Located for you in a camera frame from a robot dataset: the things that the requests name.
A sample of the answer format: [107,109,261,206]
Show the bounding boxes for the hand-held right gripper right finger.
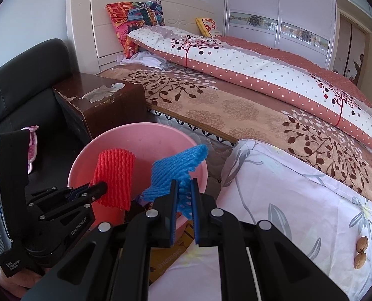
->
[190,179,351,301]

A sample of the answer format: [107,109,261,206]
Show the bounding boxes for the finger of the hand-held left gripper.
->
[36,182,108,223]
[28,186,89,209]

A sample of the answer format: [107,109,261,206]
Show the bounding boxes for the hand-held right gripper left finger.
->
[21,179,178,301]

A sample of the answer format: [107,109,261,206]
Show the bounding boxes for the red foam net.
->
[90,150,136,211]

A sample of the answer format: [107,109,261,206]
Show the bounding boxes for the blue foam net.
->
[140,144,209,220]

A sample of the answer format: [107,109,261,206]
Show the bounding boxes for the pink plastic bucket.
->
[67,122,209,242]

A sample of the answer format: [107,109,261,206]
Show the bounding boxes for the person's left hand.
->
[0,263,49,300]

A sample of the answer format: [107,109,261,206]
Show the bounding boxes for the yellow cardboard box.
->
[148,222,196,284]

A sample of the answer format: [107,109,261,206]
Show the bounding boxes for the white floral cloth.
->
[148,138,372,301]

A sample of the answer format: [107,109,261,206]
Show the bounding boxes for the dark wooden nightstand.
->
[52,73,147,151]

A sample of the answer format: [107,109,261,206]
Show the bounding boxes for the black leather sofa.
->
[0,38,92,201]

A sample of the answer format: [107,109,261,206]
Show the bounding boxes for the brown leaf bedspread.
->
[96,62,372,201]

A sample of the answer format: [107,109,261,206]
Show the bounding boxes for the white crumpled cloth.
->
[120,50,174,69]

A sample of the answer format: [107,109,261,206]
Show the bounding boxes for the white dotted tree quilt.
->
[128,26,372,157]

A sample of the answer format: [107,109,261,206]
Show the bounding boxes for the cream headboard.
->
[66,0,227,76]

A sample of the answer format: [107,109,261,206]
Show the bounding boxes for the red dotted bed cover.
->
[217,35,372,109]

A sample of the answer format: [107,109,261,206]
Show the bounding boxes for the colourful printed pillow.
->
[105,0,165,59]

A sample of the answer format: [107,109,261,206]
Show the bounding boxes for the yellow flowered pillow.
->
[195,17,224,37]

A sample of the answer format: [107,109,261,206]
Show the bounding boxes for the brown double door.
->
[333,14,369,85]

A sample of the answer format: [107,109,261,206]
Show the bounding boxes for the white overhead cabinets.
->
[334,0,372,35]

